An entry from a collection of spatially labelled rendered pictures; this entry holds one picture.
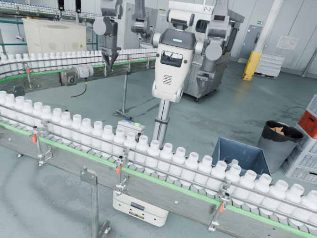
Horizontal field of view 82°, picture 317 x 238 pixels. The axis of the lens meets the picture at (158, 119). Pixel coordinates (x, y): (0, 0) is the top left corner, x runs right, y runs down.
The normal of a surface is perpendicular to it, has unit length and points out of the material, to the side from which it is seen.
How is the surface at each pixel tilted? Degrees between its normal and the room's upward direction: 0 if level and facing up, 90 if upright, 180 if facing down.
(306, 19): 90
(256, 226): 90
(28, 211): 0
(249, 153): 90
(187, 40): 90
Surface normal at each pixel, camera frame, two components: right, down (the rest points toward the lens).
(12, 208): 0.16, -0.86
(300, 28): -0.29, 0.43
